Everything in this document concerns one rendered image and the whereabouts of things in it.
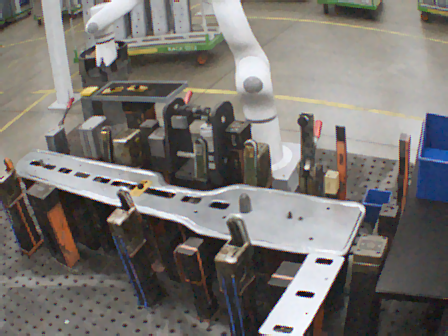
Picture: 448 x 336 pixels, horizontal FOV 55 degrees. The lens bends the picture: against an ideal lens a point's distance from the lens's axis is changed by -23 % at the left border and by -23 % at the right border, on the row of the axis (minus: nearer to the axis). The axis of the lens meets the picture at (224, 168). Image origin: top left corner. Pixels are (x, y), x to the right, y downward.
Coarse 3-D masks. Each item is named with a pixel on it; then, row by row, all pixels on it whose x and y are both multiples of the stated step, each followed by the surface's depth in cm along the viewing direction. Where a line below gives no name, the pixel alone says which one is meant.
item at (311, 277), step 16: (320, 256) 119; (336, 256) 118; (304, 272) 115; (320, 272) 114; (336, 272) 113; (288, 288) 111; (304, 288) 110; (320, 288) 109; (288, 304) 107; (304, 304) 106; (320, 304) 105; (272, 320) 103; (288, 320) 102; (304, 320) 101
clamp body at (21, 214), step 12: (0, 180) 162; (12, 180) 168; (0, 192) 166; (12, 192) 169; (12, 204) 169; (24, 204) 176; (12, 216) 172; (24, 216) 176; (24, 228) 177; (24, 240) 177; (36, 240) 183; (24, 252) 181
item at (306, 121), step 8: (304, 112) 136; (304, 120) 133; (312, 120) 136; (304, 128) 138; (312, 128) 136; (304, 136) 139; (312, 136) 137; (304, 144) 140; (312, 144) 138; (304, 152) 141; (312, 152) 139; (304, 160) 142; (312, 160) 139
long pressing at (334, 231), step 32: (32, 160) 185; (64, 160) 180; (96, 192) 158; (192, 192) 151; (224, 192) 149; (256, 192) 147; (288, 192) 144; (192, 224) 139; (224, 224) 136; (256, 224) 135; (288, 224) 132; (320, 224) 130; (352, 224) 127
